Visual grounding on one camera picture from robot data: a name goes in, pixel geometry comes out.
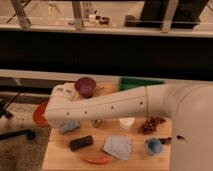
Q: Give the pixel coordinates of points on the small blue bowl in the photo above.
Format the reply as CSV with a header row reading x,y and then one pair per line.
x,y
153,146

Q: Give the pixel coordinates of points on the white plastic cup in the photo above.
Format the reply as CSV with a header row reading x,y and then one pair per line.
x,y
126,123

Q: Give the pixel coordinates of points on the green plastic tray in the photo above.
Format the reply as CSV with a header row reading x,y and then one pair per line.
x,y
126,83

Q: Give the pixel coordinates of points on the red orange bowl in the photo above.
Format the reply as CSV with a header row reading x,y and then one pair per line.
x,y
38,115

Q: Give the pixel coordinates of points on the blue sponge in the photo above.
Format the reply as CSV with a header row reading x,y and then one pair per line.
x,y
67,127

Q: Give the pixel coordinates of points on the black rectangular block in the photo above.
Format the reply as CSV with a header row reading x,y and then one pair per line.
x,y
81,142

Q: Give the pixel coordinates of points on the purple bowl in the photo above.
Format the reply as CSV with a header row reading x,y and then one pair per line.
x,y
85,86

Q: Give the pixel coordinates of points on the dark red grapes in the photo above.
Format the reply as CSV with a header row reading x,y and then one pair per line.
x,y
151,123

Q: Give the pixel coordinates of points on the light blue cloth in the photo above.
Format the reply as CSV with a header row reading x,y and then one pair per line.
x,y
118,146

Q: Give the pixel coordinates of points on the striped metal cup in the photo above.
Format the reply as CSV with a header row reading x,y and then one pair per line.
x,y
96,123

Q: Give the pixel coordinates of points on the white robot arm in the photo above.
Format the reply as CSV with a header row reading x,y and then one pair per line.
x,y
189,106

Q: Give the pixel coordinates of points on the orange carrot toy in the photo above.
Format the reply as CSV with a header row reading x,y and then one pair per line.
x,y
98,160

